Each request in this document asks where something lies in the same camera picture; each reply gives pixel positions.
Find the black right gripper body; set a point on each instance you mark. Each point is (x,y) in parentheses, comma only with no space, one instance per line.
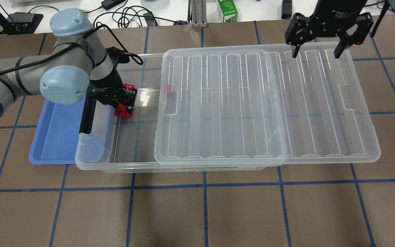
(338,12)

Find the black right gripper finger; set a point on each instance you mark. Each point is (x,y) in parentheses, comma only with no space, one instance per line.
(295,49)
(340,48)

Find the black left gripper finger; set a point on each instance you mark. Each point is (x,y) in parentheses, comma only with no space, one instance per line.
(129,98)

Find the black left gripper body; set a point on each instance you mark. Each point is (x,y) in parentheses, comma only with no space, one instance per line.
(109,84)

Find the red block top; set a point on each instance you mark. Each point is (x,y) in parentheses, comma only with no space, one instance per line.
(129,87)

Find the red block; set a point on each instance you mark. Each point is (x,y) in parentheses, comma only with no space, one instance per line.
(121,111)
(129,87)
(171,91)

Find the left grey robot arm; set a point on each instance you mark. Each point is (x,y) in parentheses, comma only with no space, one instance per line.
(79,68)

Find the clear plastic storage box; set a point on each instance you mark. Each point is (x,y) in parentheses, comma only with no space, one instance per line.
(142,113)

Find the clear plastic box lid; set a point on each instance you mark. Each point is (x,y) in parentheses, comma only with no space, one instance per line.
(325,115)

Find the blue plastic tray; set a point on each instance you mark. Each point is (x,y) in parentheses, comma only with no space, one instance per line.
(57,139)

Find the green white carton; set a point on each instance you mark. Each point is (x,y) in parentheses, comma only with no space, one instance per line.
(228,11)

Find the black power adapter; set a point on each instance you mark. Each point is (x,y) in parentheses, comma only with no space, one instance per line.
(109,4)

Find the black box handle clip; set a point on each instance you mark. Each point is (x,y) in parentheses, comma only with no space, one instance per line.
(87,117)

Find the aluminium frame post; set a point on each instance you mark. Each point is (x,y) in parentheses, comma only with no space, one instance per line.
(197,14)

